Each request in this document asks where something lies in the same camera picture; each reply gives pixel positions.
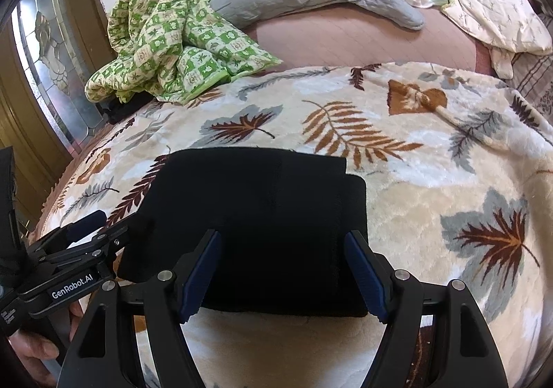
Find leaf print plush blanket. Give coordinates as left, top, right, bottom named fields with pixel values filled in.
left=35, top=62, right=553, bottom=388

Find pink bed sheet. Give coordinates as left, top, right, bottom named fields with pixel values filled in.
left=246, top=6, right=510, bottom=78

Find green checked quilt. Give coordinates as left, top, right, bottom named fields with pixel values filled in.
left=84, top=0, right=283, bottom=105

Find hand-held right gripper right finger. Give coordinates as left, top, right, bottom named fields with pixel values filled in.
left=343, top=230, right=509, bottom=388

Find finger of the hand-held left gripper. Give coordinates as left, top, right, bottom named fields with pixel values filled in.
left=28, top=210, right=108, bottom=256
left=43, top=226, right=130, bottom=268

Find person's left hand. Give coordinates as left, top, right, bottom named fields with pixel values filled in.
left=8, top=301, right=85, bottom=384

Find wooden glass door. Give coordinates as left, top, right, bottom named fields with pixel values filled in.
left=0, top=0, right=114, bottom=242

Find black pants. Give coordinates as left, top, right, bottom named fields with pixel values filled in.
left=116, top=148, right=369, bottom=319

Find striped brown blanket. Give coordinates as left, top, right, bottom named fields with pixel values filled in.
left=505, top=51, right=553, bottom=122

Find dark cloth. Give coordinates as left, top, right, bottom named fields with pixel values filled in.
left=101, top=96, right=154, bottom=124

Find cream printed cloth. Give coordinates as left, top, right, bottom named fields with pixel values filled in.
left=441, top=0, right=553, bottom=78

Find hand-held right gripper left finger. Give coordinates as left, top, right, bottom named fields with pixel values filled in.
left=60, top=229, right=224, bottom=388

